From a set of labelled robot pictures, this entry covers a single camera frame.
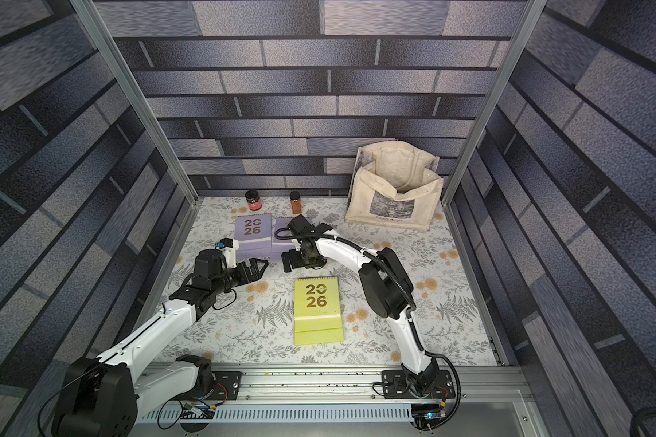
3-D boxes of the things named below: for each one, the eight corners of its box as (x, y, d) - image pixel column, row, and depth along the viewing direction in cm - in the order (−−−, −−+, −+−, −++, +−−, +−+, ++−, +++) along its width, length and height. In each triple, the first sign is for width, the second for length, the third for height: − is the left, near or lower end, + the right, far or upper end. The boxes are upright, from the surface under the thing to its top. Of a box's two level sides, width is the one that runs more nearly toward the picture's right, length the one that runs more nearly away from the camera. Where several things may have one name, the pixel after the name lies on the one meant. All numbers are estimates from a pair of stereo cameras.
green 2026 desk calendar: (291, 344, 83) (289, 341, 79) (296, 282, 96) (295, 277, 93) (342, 344, 83) (343, 341, 79) (341, 282, 96) (341, 277, 93)
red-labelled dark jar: (246, 210, 115) (242, 201, 111) (249, 197, 120) (246, 188, 116) (260, 210, 115) (258, 201, 111) (263, 197, 120) (261, 188, 116)
